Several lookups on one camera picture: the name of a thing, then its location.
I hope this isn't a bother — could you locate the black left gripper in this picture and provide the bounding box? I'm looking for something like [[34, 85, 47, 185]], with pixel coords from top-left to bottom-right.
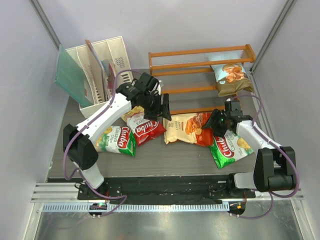
[[141, 92, 172, 122]]

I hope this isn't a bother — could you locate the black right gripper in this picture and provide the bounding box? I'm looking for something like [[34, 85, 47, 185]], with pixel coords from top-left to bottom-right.
[[201, 108, 230, 138]]

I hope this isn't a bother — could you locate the red Chuba chips bag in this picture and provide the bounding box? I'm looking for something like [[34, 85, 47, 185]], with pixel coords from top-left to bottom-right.
[[121, 106, 166, 146]]

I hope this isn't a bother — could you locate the beige orange cassava chips bag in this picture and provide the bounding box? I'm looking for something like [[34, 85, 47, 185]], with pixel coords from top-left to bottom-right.
[[163, 112, 214, 147]]

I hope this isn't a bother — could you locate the light blue cassava chips bag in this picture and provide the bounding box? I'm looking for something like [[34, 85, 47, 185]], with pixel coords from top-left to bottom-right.
[[211, 63, 254, 97]]

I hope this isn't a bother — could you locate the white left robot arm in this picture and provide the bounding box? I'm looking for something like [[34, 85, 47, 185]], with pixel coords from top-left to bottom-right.
[[62, 72, 171, 200]]

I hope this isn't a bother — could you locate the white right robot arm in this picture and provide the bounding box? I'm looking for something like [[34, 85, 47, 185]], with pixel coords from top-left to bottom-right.
[[202, 97, 300, 198]]

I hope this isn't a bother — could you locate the orange wooden shelf rack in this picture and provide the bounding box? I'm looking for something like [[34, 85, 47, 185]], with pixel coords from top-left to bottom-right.
[[148, 44, 256, 115]]

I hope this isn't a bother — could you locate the green Chuba bag right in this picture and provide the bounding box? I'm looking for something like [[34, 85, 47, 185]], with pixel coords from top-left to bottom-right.
[[208, 130, 254, 169]]

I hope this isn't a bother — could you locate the green chuba bag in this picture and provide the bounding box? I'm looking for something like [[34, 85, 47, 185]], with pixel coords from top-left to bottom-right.
[[208, 130, 254, 169], [94, 125, 136, 157]]

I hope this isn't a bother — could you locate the green Chuba bag left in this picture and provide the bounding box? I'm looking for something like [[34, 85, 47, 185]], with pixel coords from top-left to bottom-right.
[[94, 125, 136, 157]]

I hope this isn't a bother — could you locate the pink patterned booklet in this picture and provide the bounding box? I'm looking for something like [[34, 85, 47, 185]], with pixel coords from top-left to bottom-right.
[[101, 58, 116, 99]]

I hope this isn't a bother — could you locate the cream plastic file organizer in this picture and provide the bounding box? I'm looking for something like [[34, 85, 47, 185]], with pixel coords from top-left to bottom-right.
[[66, 36, 133, 118]]

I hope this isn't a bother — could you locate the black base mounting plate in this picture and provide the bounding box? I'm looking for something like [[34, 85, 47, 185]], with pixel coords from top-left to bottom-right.
[[77, 174, 256, 204]]

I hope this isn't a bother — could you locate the brown flat board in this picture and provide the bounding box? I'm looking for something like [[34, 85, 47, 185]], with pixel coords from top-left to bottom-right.
[[85, 39, 108, 102]]

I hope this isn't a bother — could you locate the teal green folder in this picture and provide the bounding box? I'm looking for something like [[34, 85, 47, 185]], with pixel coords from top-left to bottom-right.
[[54, 45, 94, 107]]

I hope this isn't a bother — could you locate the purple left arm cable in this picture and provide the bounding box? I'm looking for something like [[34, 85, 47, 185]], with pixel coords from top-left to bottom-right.
[[62, 69, 141, 216]]

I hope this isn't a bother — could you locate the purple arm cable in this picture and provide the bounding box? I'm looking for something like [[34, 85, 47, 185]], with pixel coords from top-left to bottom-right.
[[233, 93, 302, 220], [62, 69, 141, 216]]

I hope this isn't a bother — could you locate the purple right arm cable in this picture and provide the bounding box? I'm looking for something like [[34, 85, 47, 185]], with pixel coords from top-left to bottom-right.
[[233, 93, 302, 220]]

